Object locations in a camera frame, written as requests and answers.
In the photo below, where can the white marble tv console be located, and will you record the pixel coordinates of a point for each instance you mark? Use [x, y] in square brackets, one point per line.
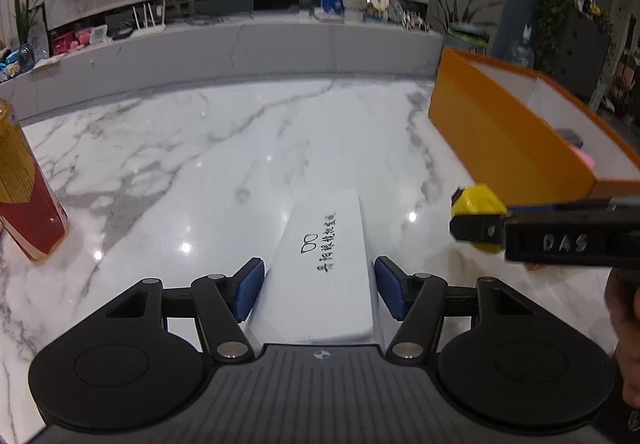
[248, 48]

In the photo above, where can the white wifi router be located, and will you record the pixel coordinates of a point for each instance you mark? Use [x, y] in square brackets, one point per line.
[149, 19]

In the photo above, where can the amber tea bottle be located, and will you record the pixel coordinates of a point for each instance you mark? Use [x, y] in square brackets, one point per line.
[30, 212]

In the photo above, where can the white glasses case box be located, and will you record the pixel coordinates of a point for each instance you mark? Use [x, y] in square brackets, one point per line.
[319, 288]

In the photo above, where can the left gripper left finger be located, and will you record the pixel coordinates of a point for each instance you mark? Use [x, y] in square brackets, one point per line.
[222, 303]

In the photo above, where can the tall leafy plant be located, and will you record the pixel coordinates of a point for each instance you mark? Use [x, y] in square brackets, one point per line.
[549, 19]

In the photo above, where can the dark grey square box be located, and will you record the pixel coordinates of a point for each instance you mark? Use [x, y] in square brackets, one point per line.
[571, 137]

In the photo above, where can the potted plant in vase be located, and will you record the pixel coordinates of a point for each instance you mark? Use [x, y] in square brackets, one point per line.
[24, 15]

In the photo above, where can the pink wallet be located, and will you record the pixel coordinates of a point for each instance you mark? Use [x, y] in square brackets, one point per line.
[585, 158]

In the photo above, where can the person right hand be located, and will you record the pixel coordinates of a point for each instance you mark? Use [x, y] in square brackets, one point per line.
[622, 300]

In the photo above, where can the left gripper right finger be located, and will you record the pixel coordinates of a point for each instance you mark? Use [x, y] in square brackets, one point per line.
[416, 302]

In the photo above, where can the yellow tape measure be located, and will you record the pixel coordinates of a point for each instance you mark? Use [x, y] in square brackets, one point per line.
[478, 200]

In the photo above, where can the orange storage box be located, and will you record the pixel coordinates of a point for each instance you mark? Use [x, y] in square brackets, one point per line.
[500, 121]

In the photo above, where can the grey trash bin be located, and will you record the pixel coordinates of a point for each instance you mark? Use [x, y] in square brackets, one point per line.
[467, 37]

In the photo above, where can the water jug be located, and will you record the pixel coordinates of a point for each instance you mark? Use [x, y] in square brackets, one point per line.
[521, 52]

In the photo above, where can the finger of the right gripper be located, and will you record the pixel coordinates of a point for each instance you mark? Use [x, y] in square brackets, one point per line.
[477, 229]
[570, 206]

